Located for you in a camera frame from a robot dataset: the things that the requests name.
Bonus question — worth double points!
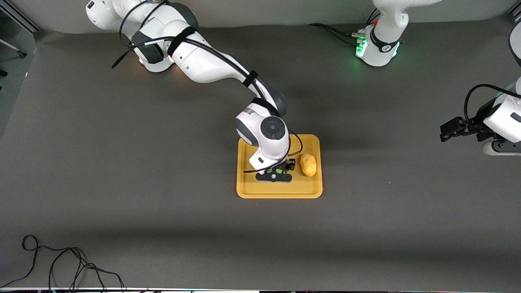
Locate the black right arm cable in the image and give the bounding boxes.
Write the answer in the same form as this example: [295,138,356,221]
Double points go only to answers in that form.
[112,0,304,174]

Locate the yellow potato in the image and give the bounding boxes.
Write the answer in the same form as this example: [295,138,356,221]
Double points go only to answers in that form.
[300,153,317,177]

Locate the dark grey table mat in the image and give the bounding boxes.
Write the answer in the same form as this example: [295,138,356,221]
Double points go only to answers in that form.
[0,16,521,290]

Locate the thin black loose cable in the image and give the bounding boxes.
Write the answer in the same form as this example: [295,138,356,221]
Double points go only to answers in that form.
[0,235,126,291]

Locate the black left base cables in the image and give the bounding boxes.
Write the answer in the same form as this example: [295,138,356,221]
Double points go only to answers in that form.
[307,8,381,46]

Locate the yellow rectangular tray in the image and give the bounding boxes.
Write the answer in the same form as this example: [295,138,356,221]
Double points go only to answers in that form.
[236,134,323,199]

